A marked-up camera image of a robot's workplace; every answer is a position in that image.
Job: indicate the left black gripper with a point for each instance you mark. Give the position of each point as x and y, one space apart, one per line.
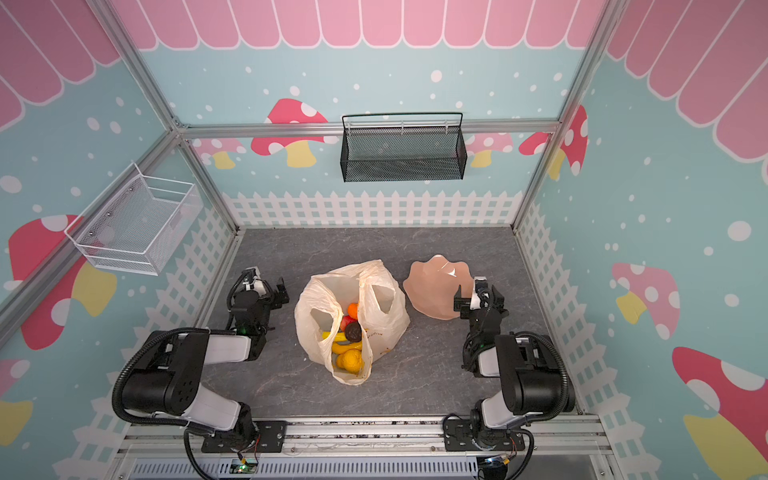
276 302

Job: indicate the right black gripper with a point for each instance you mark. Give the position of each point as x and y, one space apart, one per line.
463 303

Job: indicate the yellow-green banana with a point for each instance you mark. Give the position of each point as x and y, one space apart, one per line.
338 337

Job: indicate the deep yellow banana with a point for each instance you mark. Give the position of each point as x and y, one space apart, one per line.
340 349

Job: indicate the red peach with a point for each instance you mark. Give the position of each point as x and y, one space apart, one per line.
346 320

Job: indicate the orange tangerine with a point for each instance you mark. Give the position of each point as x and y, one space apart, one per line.
352 310

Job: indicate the translucent cream plastic bag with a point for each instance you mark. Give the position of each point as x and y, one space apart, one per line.
382 315

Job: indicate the dark purple fruit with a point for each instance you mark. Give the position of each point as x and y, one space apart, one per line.
353 332

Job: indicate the yellow mango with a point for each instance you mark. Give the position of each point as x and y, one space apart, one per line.
350 361

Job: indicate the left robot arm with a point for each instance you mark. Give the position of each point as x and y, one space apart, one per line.
161 383

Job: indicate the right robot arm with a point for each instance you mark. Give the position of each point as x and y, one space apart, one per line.
534 383

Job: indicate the pink flower-shaped fruit plate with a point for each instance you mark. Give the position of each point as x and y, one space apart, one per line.
432 285

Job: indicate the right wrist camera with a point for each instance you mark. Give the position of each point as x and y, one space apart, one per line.
481 295

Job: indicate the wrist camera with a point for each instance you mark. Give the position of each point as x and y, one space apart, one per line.
481 295
252 281

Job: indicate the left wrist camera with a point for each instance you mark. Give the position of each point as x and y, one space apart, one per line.
252 281

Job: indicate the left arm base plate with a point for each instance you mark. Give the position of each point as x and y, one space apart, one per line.
262 436

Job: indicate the white wire wall basket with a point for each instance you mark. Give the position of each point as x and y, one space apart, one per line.
136 227

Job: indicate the aluminium mounting rail frame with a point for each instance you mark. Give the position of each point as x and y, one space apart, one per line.
414 447

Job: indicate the black mesh wall basket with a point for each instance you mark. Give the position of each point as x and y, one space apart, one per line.
396 147

